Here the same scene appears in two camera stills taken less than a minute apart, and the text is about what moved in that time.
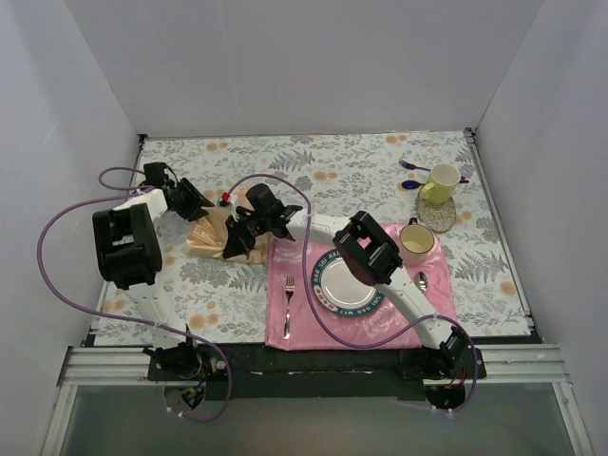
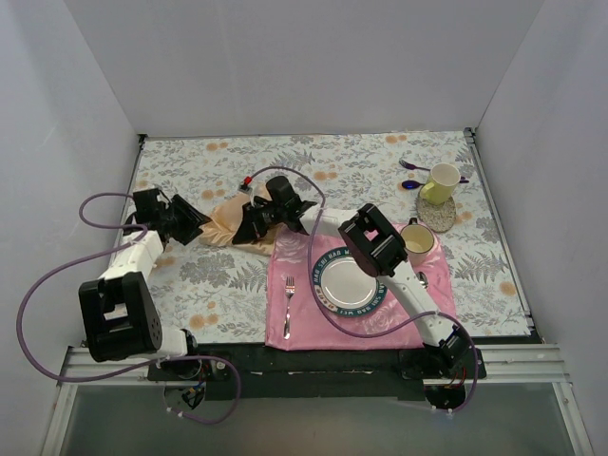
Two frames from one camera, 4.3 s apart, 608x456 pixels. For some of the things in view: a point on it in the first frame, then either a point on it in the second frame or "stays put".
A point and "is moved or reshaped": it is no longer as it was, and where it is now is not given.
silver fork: (289, 289) stays put
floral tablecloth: (427, 177) stays put
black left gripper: (188, 200) → (178, 219)
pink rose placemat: (296, 321) stays put
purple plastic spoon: (415, 184) stays put
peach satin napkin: (206, 237) is moved or reshaped
